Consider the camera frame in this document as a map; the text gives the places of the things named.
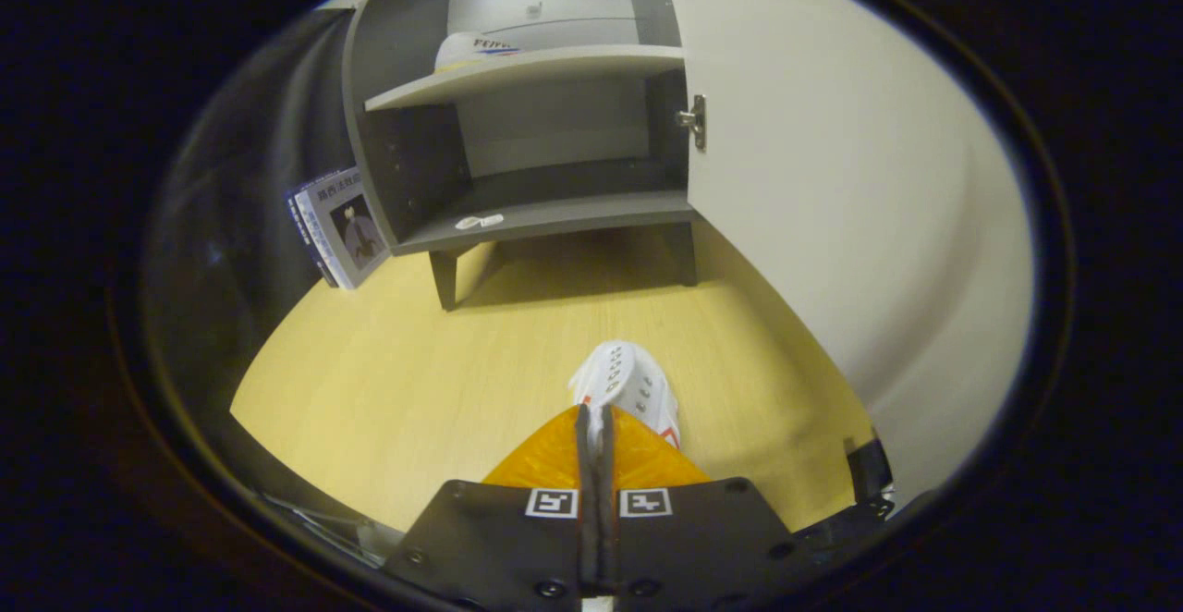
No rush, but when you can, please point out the white shoe cabinet door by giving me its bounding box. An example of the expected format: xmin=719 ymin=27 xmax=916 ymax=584
xmin=647 ymin=0 xmax=1036 ymax=513

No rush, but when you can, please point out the white shoe with striped print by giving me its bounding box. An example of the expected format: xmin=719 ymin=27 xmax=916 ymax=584
xmin=434 ymin=31 xmax=523 ymax=73

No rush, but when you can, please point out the black metal object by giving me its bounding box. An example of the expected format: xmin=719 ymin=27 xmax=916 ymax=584
xmin=797 ymin=435 xmax=896 ymax=548

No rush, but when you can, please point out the grey shoe cabinet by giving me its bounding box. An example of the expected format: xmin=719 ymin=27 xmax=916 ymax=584
xmin=342 ymin=0 xmax=703 ymax=312

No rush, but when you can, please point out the white laced shoe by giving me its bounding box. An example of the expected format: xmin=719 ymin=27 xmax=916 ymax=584
xmin=568 ymin=341 xmax=682 ymax=451

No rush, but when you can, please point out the black backdrop cloth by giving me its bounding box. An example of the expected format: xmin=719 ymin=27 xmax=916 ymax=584
xmin=143 ymin=6 xmax=371 ymax=539

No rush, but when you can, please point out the grey cover book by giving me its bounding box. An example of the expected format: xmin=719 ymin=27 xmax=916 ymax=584
xmin=310 ymin=168 xmax=391 ymax=291

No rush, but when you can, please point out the blue cover book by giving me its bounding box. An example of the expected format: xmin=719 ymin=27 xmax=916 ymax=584
xmin=285 ymin=182 xmax=338 ymax=286

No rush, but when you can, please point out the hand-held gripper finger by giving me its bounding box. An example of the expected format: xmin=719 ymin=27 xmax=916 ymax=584
xmin=384 ymin=404 xmax=598 ymax=611
xmin=598 ymin=406 xmax=816 ymax=611

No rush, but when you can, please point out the metal door hinge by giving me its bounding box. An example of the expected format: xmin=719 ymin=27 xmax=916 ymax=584
xmin=675 ymin=94 xmax=708 ymax=153

